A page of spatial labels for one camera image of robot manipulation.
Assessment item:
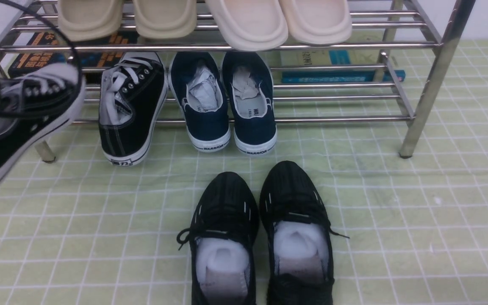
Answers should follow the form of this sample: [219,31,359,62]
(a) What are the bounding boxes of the black canvas sneaker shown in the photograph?
[98,52,168,167]
[0,63,86,183]

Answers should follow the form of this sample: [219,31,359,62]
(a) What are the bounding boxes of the navy slip-on shoe right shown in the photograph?
[221,51,277,156]

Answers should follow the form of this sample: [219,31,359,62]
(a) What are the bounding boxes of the navy slip-on shoe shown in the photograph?
[221,51,277,156]
[168,52,231,153]

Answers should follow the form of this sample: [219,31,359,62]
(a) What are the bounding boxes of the navy slip-on shoe left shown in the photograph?
[168,52,231,153]

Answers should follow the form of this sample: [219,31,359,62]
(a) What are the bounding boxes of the silver metal shoe rack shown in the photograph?
[0,0,475,159]

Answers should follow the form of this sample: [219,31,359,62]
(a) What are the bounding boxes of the black mesh sneaker left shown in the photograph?
[177,172,259,305]

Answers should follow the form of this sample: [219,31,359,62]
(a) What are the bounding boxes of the black mesh sneaker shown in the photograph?
[177,172,259,305]
[259,161,335,305]

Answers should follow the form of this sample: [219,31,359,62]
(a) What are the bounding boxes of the black mesh sneaker right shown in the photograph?
[259,161,335,305]

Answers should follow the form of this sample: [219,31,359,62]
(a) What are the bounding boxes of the cream slipper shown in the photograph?
[279,0,352,46]
[205,0,289,52]

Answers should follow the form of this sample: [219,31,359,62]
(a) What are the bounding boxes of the cream slipper far right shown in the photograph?
[279,0,352,46]

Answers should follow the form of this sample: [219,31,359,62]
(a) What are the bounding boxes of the beige slipper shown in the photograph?
[133,0,197,40]
[57,0,124,41]

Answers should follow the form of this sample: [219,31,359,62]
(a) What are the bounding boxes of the beige slipper far left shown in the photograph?
[57,0,124,41]

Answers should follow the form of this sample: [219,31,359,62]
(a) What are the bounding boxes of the green checkered table mat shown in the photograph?
[0,40,488,305]

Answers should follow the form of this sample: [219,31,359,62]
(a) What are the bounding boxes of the black orange box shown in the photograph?
[8,31,138,78]

